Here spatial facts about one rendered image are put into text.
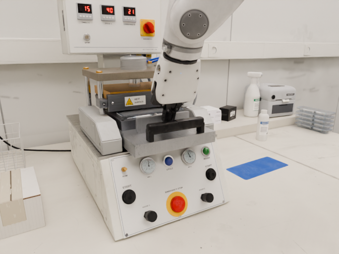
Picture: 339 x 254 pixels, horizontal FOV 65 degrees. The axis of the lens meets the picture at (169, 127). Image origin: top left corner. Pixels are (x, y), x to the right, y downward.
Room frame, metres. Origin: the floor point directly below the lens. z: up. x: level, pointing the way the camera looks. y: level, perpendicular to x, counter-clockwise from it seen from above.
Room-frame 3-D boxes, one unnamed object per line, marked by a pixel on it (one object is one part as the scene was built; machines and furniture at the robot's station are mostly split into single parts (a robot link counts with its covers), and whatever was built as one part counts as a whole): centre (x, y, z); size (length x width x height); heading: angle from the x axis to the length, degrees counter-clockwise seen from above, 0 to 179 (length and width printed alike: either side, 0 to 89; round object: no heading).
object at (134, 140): (0.72, 0.05, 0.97); 0.30 x 0.22 x 0.08; 29
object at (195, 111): (0.82, -0.05, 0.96); 0.26 x 0.05 x 0.07; 29
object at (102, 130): (0.70, 0.20, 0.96); 0.25 x 0.05 x 0.07; 29
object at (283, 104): (1.58, -0.60, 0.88); 0.25 x 0.20 x 0.17; 22
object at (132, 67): (0.86, 0.11, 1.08); 0.31 x 0.24 x 0.13; 119
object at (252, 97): (1.50, -0.48, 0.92); 0.09 x 0.08 x 0.25; 49
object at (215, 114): (1.34, -0.14, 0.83); 0.23 x 0.12 x 0.07; 118
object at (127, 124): (0.76, 0.07, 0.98); 0.20 x 0.17 x 0.03; 119
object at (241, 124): (1.44, -0.32, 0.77); 0.84 x 0.30 x 0.04; 118
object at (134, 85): (0.83, 0.10, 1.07); 0.22 x 0.17 x 0.10; 119
